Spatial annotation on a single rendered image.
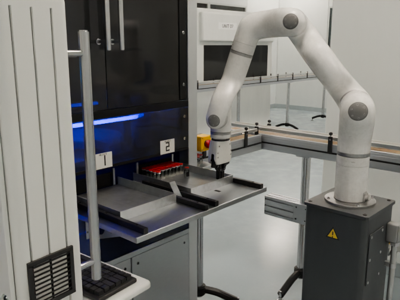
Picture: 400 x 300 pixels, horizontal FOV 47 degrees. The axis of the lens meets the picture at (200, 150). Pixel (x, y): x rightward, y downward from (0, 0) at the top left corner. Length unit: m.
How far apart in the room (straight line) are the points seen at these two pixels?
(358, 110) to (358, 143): 0.14
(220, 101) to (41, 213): 0.93
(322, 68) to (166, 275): 1.15
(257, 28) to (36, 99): 1.01
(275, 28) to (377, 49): 1.44
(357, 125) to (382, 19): 1.44
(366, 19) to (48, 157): 2.43
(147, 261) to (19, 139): 1.22
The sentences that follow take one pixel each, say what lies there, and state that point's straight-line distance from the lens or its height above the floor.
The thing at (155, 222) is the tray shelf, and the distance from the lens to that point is 1.55.
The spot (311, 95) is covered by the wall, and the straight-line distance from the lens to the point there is 10.73.
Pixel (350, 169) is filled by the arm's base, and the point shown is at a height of 1.00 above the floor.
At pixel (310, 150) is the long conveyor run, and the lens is 2.62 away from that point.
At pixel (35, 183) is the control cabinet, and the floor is 1.17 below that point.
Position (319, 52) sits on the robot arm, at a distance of 1.75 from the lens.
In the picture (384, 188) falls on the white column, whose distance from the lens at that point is 3.16.
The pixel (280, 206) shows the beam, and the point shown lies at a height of 0.50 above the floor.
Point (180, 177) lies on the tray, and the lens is 2.03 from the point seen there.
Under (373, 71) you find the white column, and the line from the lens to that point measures 3.09.
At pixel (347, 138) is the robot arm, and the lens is 1.77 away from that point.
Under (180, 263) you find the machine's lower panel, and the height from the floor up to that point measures 0.44.
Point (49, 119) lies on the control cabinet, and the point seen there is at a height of 1.30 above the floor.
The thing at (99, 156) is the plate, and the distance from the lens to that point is 1.78.
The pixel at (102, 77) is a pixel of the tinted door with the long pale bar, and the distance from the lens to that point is 1.77.
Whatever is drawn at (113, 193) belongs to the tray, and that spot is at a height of 0.88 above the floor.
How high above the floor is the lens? 1.45
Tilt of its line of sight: 13 degrees down
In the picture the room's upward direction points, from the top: straight up
